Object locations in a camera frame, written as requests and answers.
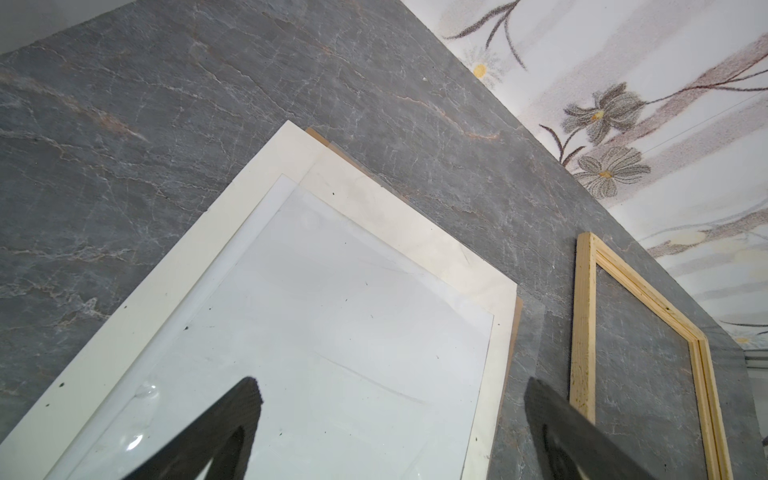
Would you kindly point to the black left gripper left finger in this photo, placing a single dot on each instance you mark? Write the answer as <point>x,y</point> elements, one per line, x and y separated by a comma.
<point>218,443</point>

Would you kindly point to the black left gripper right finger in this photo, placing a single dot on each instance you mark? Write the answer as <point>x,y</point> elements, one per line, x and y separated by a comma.
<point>568,445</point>

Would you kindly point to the clear acrylic sheet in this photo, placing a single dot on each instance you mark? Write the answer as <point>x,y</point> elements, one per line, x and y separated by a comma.
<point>368,366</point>

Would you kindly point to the light wooden picture frame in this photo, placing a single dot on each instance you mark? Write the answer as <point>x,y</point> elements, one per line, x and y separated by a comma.
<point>593,253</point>

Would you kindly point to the white photo mat board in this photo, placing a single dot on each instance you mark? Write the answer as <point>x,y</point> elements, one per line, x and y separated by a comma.
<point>90,388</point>

